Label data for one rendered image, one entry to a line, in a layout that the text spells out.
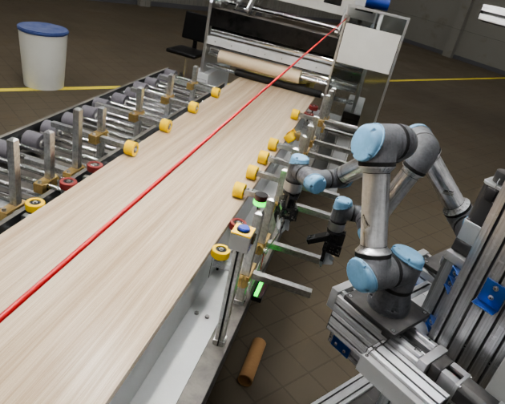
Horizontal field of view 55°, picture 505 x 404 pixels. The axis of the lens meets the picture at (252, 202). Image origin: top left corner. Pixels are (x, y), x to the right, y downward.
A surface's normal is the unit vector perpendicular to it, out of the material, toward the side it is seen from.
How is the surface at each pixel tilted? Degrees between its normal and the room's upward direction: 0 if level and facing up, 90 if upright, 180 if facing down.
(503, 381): 90
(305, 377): 0
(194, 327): 0
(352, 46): 90
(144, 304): 0
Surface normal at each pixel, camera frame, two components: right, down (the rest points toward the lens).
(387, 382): -0.77, 0.17
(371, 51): -0.27, 0.42
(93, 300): 0.19, -0.86
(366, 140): -0.87, -0.07
